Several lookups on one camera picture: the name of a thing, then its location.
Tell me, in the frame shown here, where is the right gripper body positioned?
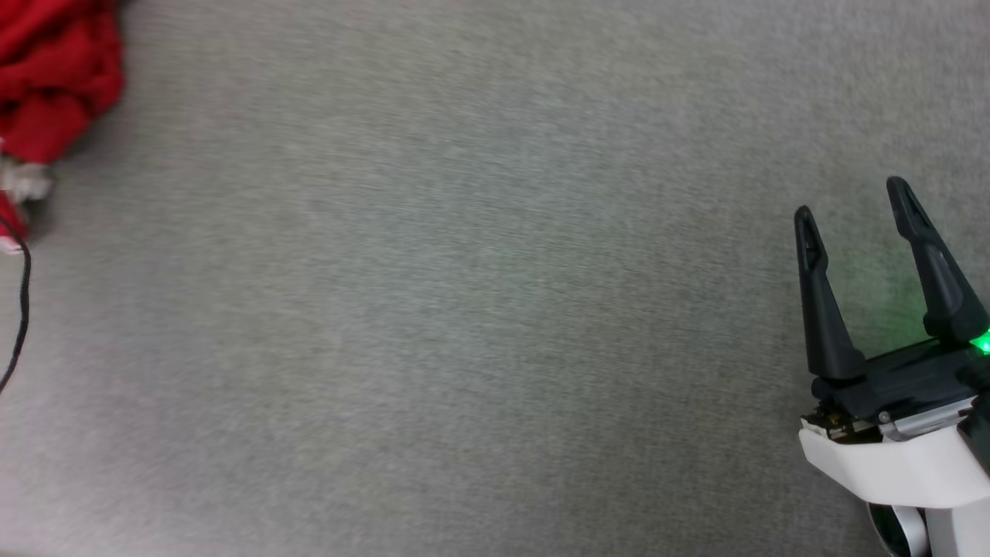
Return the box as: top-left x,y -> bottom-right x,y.
799,339 -> 990,510

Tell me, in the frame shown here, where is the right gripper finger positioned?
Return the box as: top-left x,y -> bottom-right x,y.
886,176 -> 990,346
794,205 -> 867,380

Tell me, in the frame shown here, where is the red fleece garment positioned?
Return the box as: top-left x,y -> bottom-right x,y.
0,0 -> 128,256

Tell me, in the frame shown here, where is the thin black cable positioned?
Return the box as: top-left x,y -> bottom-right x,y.
0,217 -> 32,395

